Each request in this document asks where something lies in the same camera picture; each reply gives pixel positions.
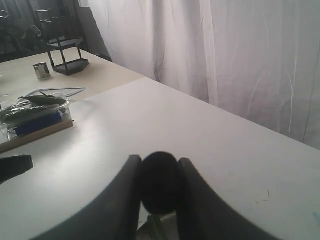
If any black two-tier metal rack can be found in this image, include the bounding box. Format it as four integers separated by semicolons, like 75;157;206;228
47;37;89;76

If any white backdrop curtain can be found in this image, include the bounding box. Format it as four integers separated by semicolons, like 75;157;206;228
80;0;320;149

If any black handled knife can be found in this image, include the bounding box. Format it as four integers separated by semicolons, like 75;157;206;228
139;151;182;240

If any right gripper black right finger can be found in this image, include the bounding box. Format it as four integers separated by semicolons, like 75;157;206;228
176;158;277;240

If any clear plastic container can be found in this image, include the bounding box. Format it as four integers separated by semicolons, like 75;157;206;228
0;99;72;143

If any wooden board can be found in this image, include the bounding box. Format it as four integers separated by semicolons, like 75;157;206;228
0;120;74;154

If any clear container lid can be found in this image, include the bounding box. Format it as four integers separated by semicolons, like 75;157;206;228
26;87;86;98

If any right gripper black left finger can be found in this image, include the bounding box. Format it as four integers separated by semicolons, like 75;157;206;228
37;155;142;240

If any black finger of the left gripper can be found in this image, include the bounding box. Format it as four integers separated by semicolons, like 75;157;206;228
0;155;34;184

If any small steel cup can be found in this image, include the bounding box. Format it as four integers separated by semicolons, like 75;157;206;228
33;62;51;79

